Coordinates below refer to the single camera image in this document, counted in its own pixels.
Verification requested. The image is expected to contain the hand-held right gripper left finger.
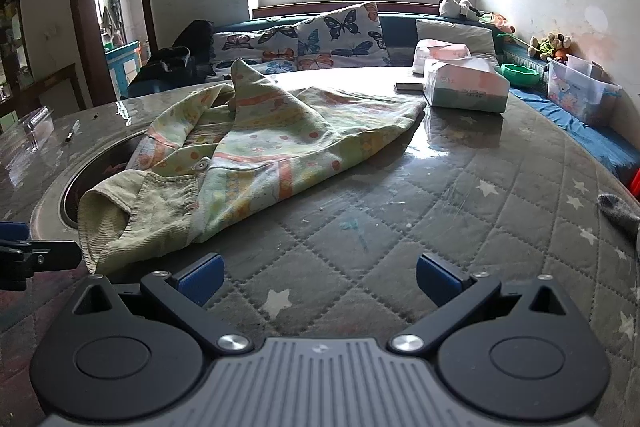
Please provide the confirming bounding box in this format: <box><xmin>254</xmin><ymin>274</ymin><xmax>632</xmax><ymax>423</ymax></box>
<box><xmin>71</xmin><ymin>253</ymin><xmax>253</xmax><ymax>355</ymax></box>

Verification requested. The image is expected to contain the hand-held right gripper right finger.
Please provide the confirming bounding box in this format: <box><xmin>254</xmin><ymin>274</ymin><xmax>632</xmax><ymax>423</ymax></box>
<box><xmin>387</xmin><ymin>253</ymin><xmax>571</xmax><ymax>355</ymax></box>

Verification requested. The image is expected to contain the clear plastic food container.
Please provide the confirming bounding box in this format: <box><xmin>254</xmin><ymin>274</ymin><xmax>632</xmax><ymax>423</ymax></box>
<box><xmin>0</xmin><ymin>106</ymin><xmax>55</xmax><ymax>172</ymax></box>

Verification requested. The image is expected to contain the wooden framed white board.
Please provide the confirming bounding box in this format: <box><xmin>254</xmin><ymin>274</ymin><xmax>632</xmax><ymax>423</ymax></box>
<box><xmin>20</xmin><ymin>63</ymin><xmax>91</xmax><ymax>112</ymax></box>

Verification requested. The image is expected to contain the dark wooden shelf cabinet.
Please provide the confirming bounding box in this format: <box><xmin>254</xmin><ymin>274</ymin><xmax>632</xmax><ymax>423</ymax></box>
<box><xmin>0</xmin><ymin>0</ymin><xmax>36</xmax><ymax>118</ymax></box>

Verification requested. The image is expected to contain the grey sock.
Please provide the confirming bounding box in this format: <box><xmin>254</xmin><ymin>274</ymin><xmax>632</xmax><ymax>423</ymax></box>
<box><xmin>597</xmin><ymin>193</ymin><xmax>640</xmax><ymax>253</ymax></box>

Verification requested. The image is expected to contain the pink and green tissue pack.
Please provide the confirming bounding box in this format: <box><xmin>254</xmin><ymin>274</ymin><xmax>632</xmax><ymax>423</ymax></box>
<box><xmin>422</xmin><ymin>57</ymin><xmax>511</xmax><ymax>114</ymax></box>

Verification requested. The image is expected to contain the blue cabinet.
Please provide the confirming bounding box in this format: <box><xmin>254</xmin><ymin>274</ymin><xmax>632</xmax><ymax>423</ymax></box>
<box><xmin>104</xmin><ymin>39</ymin><xmax>153</xmax><ymax>100</ymax></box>

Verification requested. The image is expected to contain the blue sofa mat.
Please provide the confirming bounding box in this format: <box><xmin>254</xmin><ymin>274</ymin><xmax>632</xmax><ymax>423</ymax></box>
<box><xmin>502</xmin><ymin>44</ymin><xmax>640</xmax><ymax>185</ymax></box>

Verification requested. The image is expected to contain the black bag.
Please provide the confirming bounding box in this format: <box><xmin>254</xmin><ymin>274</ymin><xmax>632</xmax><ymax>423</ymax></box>
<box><xmin>130</xmin><ymin>19</ymin><xmax>216</xmax><ymax>98</ymax></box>

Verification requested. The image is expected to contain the green bowl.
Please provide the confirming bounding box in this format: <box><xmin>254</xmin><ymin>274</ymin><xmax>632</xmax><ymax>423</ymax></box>
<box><xmin>500</xmin><ymin>63</ymin><xmax>542</xmax><ymax>88</ymax></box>

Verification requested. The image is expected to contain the pink and white tissue pack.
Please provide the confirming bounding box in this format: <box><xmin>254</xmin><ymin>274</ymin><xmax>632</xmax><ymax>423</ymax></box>
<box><xmin>411</xmin><ymin>38</ymin><xmax>472</xmax><ymax>75</ymax></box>

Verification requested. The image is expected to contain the clear plastic storage box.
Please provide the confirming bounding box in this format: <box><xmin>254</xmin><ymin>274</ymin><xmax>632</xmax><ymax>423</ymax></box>
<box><xmin>546</xmin><ymin>54</ymin><xmax>623</xmax><ymax>128</ymax></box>

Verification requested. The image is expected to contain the butterfly print pillow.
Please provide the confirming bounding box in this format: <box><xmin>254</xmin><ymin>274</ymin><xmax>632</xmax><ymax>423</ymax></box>
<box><xmin>212</xmin><ymin>24</ymin><xmax>301</xmax><ymax>75</ymax></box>
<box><xmin>295</xmin><ymin>2</ymin><xmax>392</xmax><ymax>72</ymax></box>

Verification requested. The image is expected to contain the grey pillow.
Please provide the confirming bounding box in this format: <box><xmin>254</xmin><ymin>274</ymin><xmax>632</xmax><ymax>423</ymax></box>
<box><xmin>415</xmin><ymin>18</ymin><xmax>501</xmax><ymax>68</ymax></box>

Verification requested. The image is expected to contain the teal sofa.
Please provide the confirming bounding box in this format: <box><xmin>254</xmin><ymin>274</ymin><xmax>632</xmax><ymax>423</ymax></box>
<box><xmin>210</xmin><ymin>9</ymin><xmax>506</xmax><ymax>70</ymax></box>

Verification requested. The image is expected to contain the brown plush toy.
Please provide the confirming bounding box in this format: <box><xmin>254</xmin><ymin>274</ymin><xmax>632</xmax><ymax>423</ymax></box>
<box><xmin>527</xmin><ymin>32</ymin><xmax>573</xmax><ymax>62</ymax></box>

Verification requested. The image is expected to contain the orange and green plush toy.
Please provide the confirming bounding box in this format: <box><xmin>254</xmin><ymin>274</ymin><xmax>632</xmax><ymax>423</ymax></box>
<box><xmin>480</xmin><ymin>12</ymin><xmax>516</xmax><ymax>35</ymax></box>

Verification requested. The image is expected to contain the white and black plush toy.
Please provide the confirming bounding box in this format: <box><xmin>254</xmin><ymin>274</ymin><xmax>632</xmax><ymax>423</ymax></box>
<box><xmin>439</xmin><ymin>0</ymin><xmax>481</xmax><ymax>22</ymax></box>

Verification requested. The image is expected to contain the brown door frame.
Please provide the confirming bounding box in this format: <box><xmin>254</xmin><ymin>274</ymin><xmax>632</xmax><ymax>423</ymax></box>
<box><xmin>66</xmin><ymin>0</ymin><xmax>158</xmax><ymax>110</ymax></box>

